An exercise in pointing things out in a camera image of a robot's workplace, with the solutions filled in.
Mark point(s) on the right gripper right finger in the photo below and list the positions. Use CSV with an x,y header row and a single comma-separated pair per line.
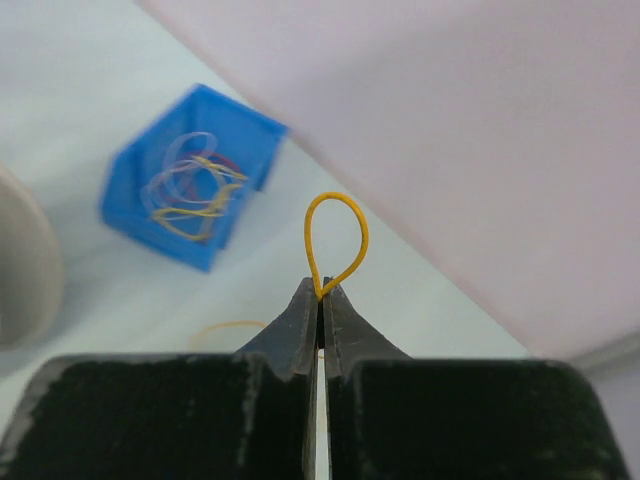
x,y
392,416

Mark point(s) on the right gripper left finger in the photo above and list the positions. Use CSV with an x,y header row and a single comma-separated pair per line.
x,y
250,414

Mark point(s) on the grey cable spool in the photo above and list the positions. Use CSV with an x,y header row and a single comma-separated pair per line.
x,y
32,266

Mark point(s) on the blue plastic bin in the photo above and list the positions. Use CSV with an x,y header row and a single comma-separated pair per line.
x,y
179,186

